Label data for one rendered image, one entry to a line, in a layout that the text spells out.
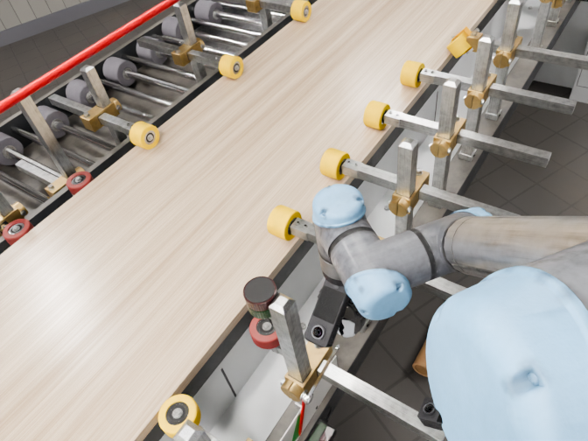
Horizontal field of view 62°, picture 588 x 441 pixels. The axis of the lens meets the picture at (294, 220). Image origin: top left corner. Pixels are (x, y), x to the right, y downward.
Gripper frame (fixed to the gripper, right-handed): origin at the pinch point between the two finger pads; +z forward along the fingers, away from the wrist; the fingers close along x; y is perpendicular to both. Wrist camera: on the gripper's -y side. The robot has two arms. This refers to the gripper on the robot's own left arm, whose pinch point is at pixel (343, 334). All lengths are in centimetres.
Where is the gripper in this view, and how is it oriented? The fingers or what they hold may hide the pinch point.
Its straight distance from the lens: 96.2
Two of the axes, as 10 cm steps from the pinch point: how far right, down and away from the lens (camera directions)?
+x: -8.2, -3.4, 4.6
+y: 5.6, -6.6, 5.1
